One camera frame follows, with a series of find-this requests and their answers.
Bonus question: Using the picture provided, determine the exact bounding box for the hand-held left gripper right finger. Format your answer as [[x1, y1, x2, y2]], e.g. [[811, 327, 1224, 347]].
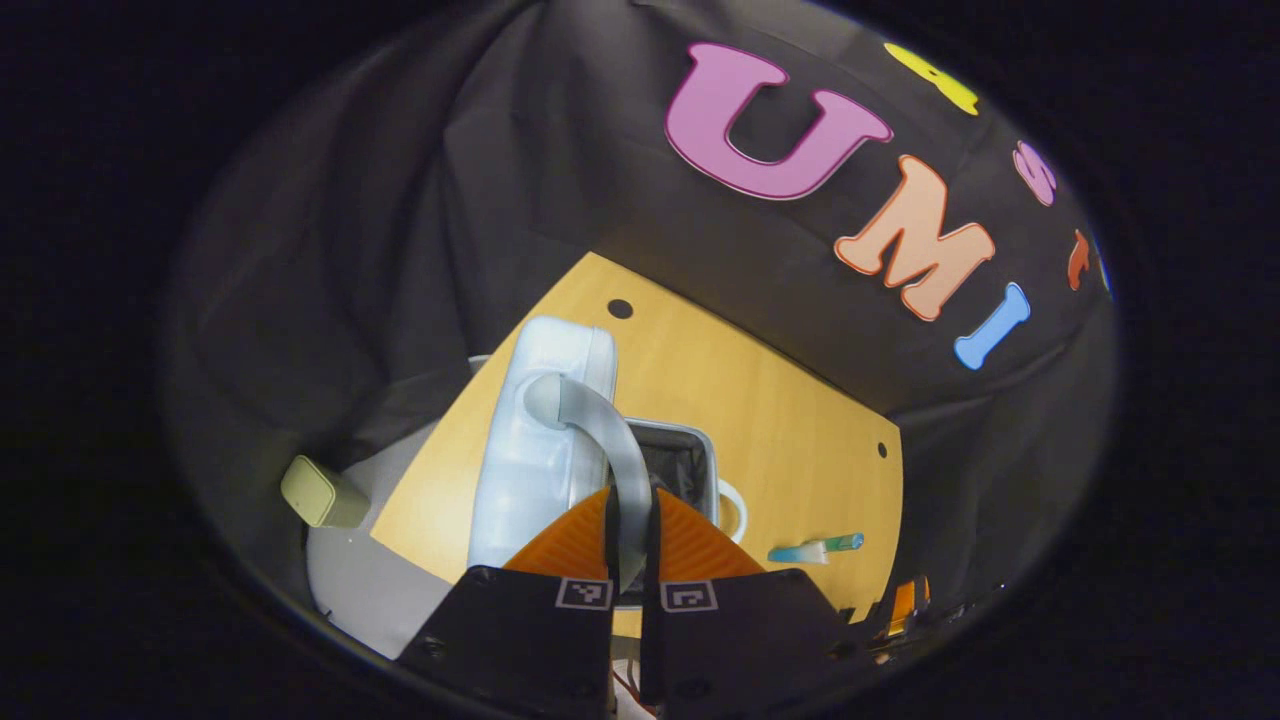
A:
[[640, 487, 857, 717]]

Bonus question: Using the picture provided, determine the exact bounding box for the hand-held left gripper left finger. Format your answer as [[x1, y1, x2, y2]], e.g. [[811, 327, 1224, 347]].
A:
[[397, 487, 618, 720]]

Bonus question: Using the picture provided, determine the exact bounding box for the pale green lidded bin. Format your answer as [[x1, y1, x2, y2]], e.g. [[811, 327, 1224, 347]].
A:
[[280, 455, 373, 529]]

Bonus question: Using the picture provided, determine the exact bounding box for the black backdrop cloth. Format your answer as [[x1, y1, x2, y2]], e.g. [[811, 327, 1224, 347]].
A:
[[165, 0, 1116, 641]]

